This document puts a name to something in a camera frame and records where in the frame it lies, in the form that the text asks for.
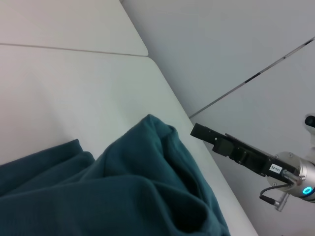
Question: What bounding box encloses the teal printed t-shirt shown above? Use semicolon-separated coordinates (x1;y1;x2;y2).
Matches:
0;114;231;236

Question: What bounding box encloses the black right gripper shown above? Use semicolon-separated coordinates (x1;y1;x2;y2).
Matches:
190;122;301;185

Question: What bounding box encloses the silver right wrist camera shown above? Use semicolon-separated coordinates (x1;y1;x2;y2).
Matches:
304;113;315;135

